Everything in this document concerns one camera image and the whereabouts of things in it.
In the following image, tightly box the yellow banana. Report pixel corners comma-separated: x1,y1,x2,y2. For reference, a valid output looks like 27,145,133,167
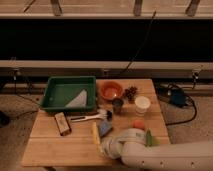
92,122,103,155

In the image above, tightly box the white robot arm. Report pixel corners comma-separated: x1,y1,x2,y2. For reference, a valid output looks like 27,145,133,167
101,128,213,171

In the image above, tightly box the dark metal cup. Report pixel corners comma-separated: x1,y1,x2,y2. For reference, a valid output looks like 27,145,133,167
112,98,123,114

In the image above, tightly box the white paper cup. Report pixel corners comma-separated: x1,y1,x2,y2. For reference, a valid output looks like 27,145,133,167
135,96,151,116

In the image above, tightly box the orange bowl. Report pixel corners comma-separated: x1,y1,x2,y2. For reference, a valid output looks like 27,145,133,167
99,81,123,101

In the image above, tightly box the dark grape bunch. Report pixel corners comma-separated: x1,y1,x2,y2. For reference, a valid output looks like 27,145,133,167
124,86,137,102

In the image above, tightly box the white dish brush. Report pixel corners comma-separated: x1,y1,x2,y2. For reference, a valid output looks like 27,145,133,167
70,109,112,122

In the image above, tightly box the grey cloth in tray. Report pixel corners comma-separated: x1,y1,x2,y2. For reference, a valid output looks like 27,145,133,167
67,90,87,107

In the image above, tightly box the blue sponge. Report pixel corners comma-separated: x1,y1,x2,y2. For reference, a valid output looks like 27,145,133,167
98,120,112,137

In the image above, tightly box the green plastic tray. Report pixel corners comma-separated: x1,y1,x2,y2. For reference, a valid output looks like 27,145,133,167
40,76,96,113

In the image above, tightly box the orange fruit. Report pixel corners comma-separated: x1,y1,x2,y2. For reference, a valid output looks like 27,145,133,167
133,120,145,130

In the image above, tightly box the brown rectangular box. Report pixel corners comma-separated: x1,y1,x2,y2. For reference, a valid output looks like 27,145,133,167
55,112,71,136

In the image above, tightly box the green cucumber toy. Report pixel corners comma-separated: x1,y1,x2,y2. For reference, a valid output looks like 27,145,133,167
146,130,158,147

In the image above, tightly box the wooden table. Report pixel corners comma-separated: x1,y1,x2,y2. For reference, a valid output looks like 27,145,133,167
22,79,170,167

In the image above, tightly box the black cable right floor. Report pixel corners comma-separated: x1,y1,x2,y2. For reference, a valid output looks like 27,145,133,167
154,71,201,127

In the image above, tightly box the black cable floor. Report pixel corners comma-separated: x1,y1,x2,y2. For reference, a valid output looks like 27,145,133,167
154,71,201,127
11,69,41,119

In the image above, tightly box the black cable on wall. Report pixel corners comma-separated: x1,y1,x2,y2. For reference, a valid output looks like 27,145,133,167
118,10,157,76

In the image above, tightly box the black cable left floor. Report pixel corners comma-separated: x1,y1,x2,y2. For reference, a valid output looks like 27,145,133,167
11,69,41,119

